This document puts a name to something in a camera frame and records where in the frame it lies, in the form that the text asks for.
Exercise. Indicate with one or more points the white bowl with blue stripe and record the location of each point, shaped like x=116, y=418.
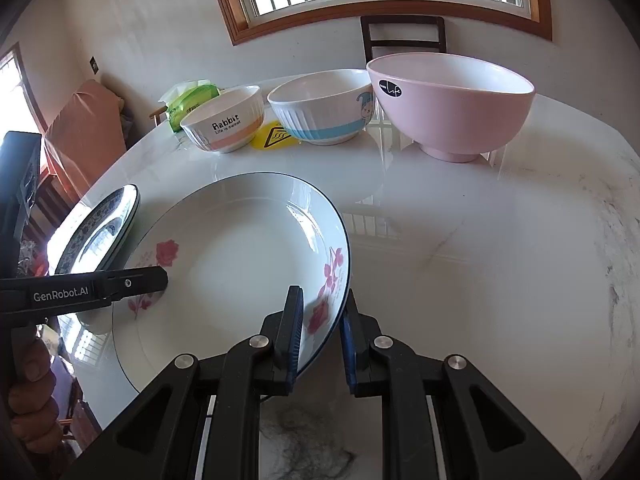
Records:
x=310, y=115

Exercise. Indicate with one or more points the white bowl with orange stripe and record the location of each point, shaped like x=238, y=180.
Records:
x=225, y=127

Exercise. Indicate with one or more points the dark wall switch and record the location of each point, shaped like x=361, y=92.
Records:
x=94, y=64

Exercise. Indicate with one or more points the green tissue pack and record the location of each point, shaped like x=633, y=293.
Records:
x=189, y=102

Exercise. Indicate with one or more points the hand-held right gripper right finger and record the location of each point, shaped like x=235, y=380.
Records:
x=346, y=352

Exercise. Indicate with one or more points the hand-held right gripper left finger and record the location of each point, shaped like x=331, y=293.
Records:
x=295, y=332

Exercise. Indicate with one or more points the dark wooden chair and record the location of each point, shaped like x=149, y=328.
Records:
x=370, y=40

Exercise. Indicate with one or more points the person's left hand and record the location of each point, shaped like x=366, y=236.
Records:
x=35, y=410

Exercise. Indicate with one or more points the dark slatted wooden furniture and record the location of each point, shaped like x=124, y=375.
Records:
x=45, y=205

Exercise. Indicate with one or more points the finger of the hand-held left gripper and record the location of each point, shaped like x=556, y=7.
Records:
x=142, y=281

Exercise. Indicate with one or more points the large pink bowl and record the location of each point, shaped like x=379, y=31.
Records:
x=450, y=115

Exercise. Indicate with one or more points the blue patterned plate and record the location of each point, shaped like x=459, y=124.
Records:
x=95, y=235

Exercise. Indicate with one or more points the bright side window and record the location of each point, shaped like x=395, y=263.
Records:
x=15, y=90

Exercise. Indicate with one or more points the orange covered mattress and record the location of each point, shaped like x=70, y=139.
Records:
x=85, y=130

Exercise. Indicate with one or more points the white plate with pink flowers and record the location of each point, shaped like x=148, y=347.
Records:
x=225, y=270

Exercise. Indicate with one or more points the wooden framed barred window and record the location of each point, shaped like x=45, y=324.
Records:
x=240, y=20

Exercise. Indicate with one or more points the round yellow warning sticker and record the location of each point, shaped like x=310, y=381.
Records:
x=272, y=139

